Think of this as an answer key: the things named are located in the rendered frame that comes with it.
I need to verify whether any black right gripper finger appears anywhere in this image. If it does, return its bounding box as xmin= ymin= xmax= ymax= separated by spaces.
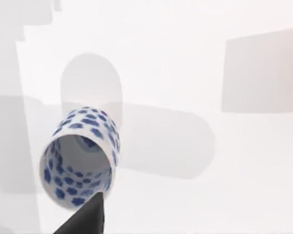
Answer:
xmin=52 ymin=192 xmax=105 ymax=234

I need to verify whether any white cup with blue flowers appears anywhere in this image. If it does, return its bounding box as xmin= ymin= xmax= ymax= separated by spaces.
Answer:
xmin=39 ymin=106 xmax=121 ymax=212

